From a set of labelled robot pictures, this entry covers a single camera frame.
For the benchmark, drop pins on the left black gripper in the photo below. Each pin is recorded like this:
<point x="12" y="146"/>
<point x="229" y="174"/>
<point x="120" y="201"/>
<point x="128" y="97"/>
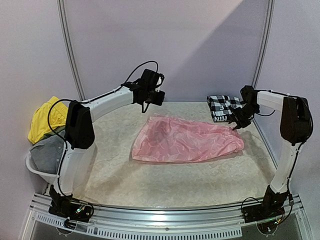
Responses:
<point x="160" y="100"/>

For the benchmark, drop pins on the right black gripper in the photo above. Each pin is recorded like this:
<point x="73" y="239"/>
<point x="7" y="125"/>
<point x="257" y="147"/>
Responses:
<point x="241" y="119"/>

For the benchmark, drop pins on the black white plaid shirt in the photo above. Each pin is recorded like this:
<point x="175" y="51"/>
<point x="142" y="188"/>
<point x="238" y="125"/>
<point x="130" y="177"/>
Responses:
<point x="220" y="107"/>

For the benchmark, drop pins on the pink printed garment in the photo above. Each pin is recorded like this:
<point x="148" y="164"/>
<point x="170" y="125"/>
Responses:
<point x="172" y="140"/>

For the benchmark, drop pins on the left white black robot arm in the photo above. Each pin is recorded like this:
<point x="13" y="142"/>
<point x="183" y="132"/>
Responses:
<point x="79" y="138"/>

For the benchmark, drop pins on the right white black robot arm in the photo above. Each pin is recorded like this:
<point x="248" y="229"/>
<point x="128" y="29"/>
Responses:
<point x="296" y="127"/>

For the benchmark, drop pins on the white plastic laundry basket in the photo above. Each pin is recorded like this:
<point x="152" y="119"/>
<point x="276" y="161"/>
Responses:
<point x="45" y="175"/>

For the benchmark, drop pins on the olive green garment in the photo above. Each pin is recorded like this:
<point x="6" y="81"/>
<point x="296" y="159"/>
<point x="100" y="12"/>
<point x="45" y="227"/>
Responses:
<point x="59" y="130"/>

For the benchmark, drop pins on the yellow shorts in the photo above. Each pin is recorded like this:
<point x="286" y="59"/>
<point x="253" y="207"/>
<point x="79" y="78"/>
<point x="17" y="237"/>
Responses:
<point x="47" y="113"/>

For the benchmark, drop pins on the grey garment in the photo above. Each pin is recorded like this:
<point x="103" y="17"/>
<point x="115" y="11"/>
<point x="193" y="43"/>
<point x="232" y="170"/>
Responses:
<point x="47" y="153"/>

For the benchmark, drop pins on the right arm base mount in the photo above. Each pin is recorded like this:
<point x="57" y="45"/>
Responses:
<point x="271" y="206"/>

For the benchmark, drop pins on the right aluminium frame post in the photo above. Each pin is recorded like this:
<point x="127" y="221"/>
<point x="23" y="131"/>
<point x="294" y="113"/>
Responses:
<point x="264" y="41"/>

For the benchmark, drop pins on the aluminium frame post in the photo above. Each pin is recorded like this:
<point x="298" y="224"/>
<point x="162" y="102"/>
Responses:
<point x="61" y="6"/>
<point x="264" y="41"/>

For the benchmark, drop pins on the left aluminium frame post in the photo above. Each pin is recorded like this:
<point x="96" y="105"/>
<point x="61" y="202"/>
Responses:
<point x="61" y="6"/>

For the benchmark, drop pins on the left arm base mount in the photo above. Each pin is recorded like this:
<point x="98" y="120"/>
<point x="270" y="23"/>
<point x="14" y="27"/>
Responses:
<point x="69" y="208"/>

